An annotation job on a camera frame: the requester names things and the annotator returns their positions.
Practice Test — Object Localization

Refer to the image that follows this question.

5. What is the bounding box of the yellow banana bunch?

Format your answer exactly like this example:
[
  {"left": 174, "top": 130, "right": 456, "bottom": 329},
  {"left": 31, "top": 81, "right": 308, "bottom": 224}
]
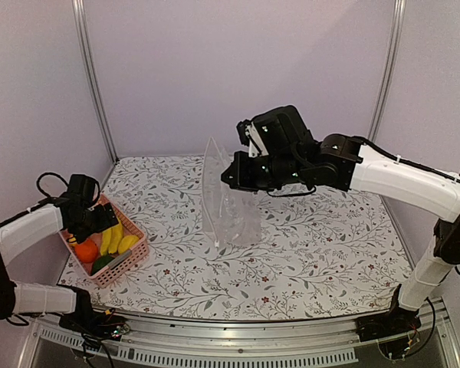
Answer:
[{"left": 100, "top": 222, "right": 123, "bottom": 256}]

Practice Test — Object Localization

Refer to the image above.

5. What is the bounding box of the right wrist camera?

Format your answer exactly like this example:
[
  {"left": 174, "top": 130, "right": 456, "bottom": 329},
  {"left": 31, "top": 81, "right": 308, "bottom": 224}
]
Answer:
[{"left": 236, "top": 120, "right": 268, "bottom": 158}]

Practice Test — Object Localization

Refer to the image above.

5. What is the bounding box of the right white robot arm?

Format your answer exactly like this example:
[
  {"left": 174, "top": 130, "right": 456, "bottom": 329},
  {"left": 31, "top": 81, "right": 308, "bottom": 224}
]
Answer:
[{"left": 221, "top": 105, "right": 460, "bottom": 341}]

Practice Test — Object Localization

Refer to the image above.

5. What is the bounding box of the orange fruit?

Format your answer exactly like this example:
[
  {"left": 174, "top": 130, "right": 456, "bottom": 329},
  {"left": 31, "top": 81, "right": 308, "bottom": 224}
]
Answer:
[{"left": 74, "top": 239, "right": 98, "bottom": 264}]

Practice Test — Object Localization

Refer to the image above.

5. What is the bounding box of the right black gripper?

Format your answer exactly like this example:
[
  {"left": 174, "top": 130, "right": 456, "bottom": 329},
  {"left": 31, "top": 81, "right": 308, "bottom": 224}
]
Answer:
[{"left": 220, "top": 150, "right": 304, "bottom": 192}]

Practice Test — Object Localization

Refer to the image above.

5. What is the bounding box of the clear zip top bag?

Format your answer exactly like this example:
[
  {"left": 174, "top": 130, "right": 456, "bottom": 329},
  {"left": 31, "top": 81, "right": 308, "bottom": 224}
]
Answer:
[{"left": 202, "top": 137, "right": 261, "bottom": 250}]

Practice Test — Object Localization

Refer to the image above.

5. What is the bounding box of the pink plastic basket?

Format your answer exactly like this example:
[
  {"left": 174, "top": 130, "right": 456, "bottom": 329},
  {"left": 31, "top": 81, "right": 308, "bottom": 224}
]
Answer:
[{"left": 59, "top": 194, "right": 149, "bottom": 288}]

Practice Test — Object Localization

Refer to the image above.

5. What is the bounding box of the front aluminium rail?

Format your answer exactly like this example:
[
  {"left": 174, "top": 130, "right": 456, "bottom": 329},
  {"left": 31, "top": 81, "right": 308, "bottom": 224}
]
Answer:
[{"left": 18, "top": 298, "right": 460, "bottom": 367}]

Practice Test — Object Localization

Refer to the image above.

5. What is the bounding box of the right aluminium frame post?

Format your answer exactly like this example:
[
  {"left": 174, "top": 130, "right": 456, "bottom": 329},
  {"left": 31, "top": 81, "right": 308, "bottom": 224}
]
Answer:
[{"left": 367, "top": 0, "right": 406, "bottom": 142}]

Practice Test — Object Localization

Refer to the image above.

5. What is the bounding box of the aluminium frame post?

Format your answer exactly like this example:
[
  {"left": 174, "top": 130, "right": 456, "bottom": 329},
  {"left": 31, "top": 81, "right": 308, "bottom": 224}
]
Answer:
[
  {"left": 72, "top": 0, "right": 119, "bottom": 164},
  {"left": 367, "top": 0, "right": 406, "bottom": 142}
]

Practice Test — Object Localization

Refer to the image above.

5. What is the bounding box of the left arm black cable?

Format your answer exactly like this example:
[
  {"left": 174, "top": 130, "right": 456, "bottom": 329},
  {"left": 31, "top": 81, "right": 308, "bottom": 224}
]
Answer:
[{"left": 36, "top": 172, "right": 100, "bottom": 200}]

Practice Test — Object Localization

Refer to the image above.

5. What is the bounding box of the green avocado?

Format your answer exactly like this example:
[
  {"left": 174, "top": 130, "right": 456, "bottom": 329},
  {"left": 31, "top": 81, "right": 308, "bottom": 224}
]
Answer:
[{"left": 90, "top": 255, "right": 115, "bottom": 276}]

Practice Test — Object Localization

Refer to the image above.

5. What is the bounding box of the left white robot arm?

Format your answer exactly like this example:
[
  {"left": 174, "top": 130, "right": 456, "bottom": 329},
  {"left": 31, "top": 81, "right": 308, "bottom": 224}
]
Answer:
[{"left": 0, "top": 174, "right": 118, "bottom": 334}]

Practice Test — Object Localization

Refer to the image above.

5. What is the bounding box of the left aluminium frame post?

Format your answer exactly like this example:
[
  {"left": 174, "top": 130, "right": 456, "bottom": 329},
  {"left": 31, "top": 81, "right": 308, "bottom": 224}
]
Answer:
[{"left": 72, "top": 0, "right": 119, "bottom": 164}]

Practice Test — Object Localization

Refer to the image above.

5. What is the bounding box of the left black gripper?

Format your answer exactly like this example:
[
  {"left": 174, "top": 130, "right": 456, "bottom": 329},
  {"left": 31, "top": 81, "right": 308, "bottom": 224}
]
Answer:
[{"left": 71, "top": 202, "right": 118, "bottom": 244}]

